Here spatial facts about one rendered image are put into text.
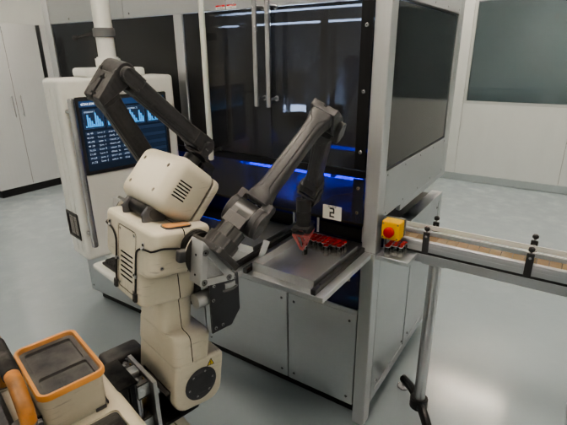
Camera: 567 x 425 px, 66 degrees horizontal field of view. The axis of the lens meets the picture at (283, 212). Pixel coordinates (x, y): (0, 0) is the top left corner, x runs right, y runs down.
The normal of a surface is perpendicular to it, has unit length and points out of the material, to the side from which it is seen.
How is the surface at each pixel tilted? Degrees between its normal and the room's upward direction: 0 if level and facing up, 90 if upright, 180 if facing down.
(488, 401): 0
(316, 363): 90
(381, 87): 90
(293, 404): 0
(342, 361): 90
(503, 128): 90
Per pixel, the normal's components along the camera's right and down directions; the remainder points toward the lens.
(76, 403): 0.69, 0.28
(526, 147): -0.55, 0.29
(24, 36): 0.83, 0.18
